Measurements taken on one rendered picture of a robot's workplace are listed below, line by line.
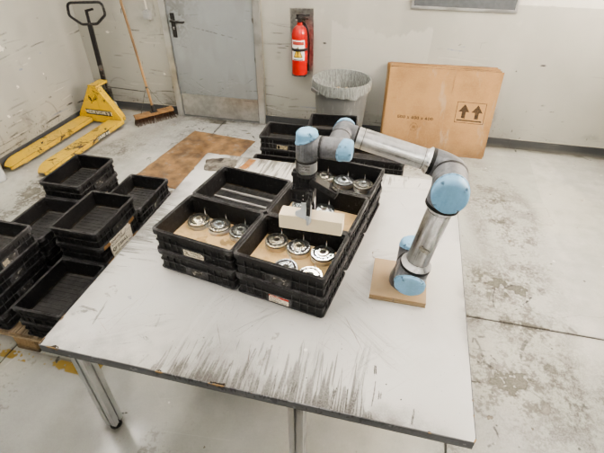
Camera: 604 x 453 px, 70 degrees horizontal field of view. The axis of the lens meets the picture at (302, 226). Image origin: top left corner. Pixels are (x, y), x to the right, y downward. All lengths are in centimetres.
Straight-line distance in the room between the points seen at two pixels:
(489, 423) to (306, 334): 115
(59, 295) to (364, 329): 177
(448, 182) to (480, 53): 327
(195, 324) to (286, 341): 37
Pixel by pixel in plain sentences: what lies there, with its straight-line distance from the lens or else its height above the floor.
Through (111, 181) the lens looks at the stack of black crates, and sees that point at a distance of 334.
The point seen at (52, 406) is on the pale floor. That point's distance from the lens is 268.
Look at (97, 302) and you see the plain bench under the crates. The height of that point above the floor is 70.
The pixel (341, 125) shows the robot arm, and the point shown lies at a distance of 153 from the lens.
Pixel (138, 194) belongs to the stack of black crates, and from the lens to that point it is 327.
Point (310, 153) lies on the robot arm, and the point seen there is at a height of 139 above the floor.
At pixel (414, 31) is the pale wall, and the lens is 452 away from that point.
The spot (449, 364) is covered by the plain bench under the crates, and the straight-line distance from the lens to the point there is 173.
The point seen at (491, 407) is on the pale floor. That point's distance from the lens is 255.
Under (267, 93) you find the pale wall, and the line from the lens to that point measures 495.
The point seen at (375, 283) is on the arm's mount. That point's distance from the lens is 190.
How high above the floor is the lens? 205
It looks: 37 degrees down
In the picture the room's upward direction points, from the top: straight up
